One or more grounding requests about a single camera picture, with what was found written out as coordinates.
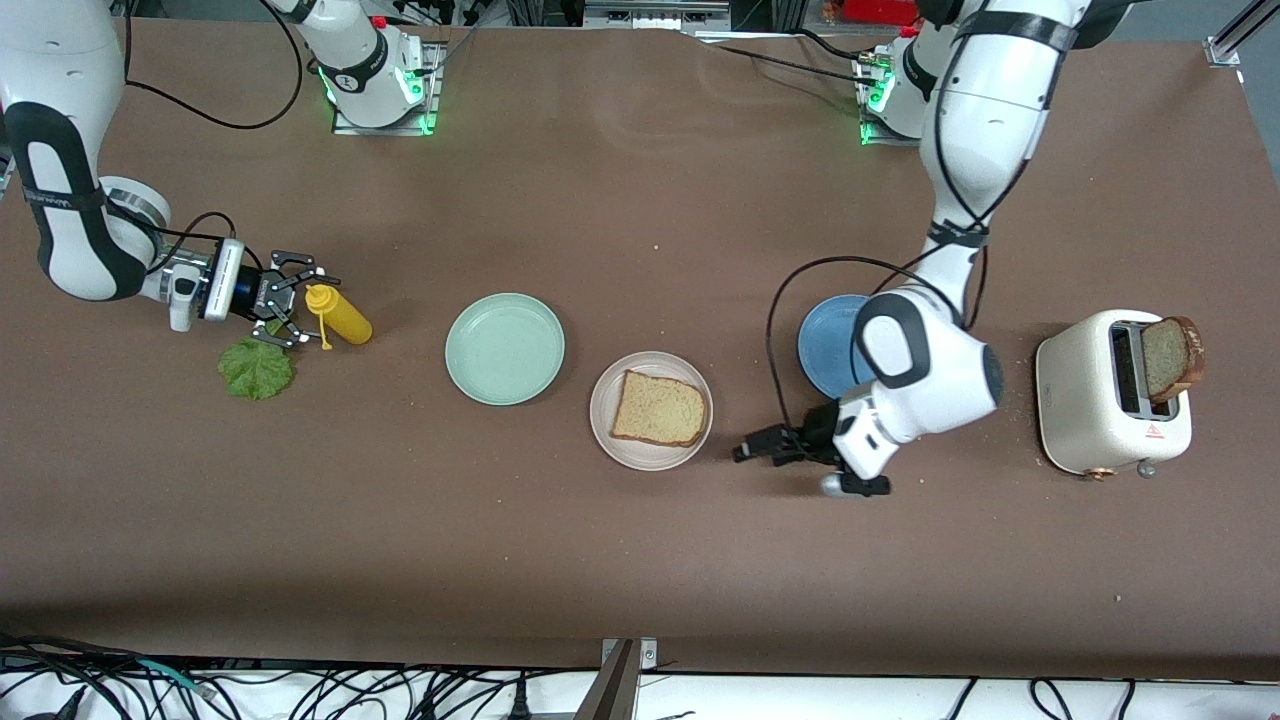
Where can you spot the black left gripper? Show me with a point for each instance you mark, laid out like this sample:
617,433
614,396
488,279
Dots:
818,431

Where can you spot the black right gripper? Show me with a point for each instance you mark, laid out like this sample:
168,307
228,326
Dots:
247,291

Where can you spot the yellow mustard squeeze bottle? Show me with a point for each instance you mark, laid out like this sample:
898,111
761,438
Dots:
346,319

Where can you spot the green lettuce leaf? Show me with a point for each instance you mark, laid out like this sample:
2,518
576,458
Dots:
255,372

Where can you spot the light brown bread slice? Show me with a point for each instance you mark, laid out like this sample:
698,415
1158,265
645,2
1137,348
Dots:
658,410

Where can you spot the dark crust bread slice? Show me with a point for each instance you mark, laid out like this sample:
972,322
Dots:
1170,355

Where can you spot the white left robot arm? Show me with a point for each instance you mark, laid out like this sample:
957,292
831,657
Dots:
985,120

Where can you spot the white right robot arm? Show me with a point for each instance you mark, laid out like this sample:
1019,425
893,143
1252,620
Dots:
60,60

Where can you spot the blue plate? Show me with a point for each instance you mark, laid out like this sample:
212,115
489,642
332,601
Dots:
825,350

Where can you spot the beige plate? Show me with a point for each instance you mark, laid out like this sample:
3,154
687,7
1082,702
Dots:
640,455

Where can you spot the light green plate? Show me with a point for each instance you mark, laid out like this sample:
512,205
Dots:
505,349

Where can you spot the white toaster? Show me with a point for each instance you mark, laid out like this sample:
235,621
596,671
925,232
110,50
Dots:
1075,400

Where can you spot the red box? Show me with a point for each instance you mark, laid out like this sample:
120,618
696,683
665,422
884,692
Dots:
870,10

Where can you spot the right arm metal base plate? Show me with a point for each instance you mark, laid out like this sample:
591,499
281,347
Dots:
436,90

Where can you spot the metal bracket with beam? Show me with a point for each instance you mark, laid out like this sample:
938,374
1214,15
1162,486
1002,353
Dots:
615,690

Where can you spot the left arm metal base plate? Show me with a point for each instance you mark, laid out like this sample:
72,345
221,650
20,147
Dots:
870,135

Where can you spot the silver frame with black box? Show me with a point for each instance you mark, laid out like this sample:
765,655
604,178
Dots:
655,12

